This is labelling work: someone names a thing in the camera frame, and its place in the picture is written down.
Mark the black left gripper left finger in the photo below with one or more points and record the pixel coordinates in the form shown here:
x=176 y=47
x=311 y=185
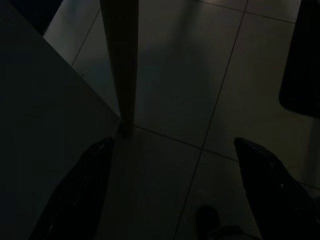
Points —
x=82 y=190

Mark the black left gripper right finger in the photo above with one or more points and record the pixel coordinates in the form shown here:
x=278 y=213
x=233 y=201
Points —
x=270 y=190

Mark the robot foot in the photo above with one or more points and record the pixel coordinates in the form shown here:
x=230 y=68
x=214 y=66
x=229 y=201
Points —
x=208 y=217

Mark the black cabinet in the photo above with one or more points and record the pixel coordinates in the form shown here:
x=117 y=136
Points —
x=302 y=62

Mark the light wooden table leg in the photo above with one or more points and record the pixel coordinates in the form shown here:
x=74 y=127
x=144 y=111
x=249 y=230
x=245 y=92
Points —
x=122 y=62

